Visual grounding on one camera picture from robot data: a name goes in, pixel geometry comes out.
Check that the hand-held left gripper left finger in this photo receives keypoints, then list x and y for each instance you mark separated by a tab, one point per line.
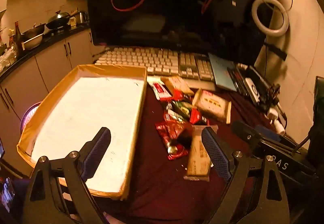
97	153

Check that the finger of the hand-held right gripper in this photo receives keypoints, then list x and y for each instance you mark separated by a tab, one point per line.
265	130
243	131

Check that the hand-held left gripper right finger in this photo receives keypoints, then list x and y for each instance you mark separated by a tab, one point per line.
216	153

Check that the long tan snack packet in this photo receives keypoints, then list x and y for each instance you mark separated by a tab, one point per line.
197	160

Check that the cardboard tray box white inside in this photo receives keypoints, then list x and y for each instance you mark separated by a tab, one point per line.
88	117

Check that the beige packet with red label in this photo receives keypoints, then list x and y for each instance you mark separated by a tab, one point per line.
211	105

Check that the large red snack packet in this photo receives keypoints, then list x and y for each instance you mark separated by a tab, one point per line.
169	135

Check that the white red snack packet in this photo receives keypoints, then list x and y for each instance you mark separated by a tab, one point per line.
159	88

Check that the white power adapter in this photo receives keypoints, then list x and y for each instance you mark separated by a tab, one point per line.
272	113
279	127

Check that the small red snack packet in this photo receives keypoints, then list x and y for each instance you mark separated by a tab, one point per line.
178	95
195	115

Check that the white device with round dial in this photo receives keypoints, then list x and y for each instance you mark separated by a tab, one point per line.
251	88

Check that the black red marker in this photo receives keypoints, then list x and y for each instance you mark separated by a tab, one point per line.
242	82

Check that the black pen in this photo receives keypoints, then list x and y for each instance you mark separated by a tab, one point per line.
233	79

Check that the green snack packet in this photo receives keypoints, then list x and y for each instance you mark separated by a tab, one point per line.
184	109

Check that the blue notebook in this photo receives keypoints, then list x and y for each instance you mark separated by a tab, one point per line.
222	72

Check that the maroon cloth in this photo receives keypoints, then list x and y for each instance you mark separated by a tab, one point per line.
157	188

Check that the purple lit round appliance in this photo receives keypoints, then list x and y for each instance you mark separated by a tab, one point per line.
30	115

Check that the beige snack packet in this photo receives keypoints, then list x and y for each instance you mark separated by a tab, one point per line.
177	85

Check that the phone with lit screen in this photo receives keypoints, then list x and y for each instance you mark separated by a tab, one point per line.
7	192

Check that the white kitchen base cabinet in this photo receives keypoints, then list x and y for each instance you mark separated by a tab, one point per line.
50	62

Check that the beige grey keyboard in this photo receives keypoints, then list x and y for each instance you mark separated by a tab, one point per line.
141	59

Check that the small yellow container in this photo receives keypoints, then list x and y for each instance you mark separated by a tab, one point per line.
73	22

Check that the cluster of small jars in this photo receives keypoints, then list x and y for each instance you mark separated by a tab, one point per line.
5	55

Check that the silver kettle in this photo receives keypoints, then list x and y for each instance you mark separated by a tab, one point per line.
81	17

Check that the black wok with lid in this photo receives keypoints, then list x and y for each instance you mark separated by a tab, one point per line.
58	20

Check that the steel pan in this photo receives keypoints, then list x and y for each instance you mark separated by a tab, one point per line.
35	29

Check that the dark glass bottle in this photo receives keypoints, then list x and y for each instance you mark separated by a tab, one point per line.
18	36

